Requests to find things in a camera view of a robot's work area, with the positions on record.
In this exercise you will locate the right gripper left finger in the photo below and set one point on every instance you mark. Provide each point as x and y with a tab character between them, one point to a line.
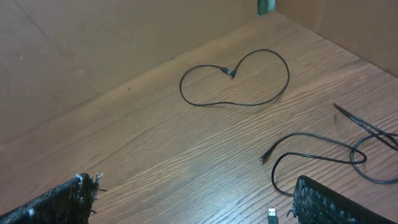
69	202

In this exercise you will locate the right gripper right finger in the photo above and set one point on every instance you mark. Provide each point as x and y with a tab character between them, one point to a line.
316	203

